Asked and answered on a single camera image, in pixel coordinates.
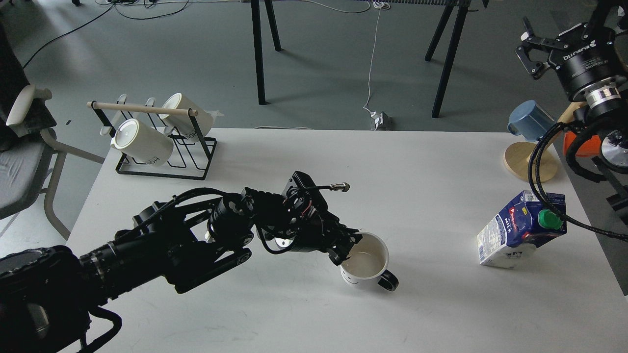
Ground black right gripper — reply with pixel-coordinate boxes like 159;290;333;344
516;0;628;102

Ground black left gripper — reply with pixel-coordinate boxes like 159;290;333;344
245;171;363;266

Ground white smiley mug black handle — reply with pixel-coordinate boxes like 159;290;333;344
340;231;399;291

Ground blue white milk carton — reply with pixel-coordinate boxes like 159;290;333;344
477;190;567;270

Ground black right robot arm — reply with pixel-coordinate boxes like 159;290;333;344
516;0;627;242

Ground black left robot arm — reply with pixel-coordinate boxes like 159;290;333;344
0;171;363;353

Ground blue mug on tree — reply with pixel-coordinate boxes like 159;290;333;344
507;100;556;142

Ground black table legs right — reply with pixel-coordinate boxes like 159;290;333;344
424;0;471;119

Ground black table legs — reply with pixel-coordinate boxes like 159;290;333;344
250;0;282;105
424;0;471;119

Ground orange mug on tree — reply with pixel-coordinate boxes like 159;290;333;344
562;130;602;158

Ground grey power plug box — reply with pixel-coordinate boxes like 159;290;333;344
371;111;394;130

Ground wooden mug tree stand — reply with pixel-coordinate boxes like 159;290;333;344
503;102;587;181

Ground white mug rear on rack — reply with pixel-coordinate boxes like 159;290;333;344
159;93;214;142

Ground white mug on rack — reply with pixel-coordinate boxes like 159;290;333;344
159;93;214;142
110;119;174;167

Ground white mug front on rack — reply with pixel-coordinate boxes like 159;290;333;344
110;119;174;167

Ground black table legs left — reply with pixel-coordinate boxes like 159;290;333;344
250;0;282;105

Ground white power cable on floor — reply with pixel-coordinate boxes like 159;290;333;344
275;0;392;118

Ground black wire mug rack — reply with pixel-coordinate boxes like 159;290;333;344
87;95;218;179

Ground black cable on floor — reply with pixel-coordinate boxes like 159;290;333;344
20;0;192;69

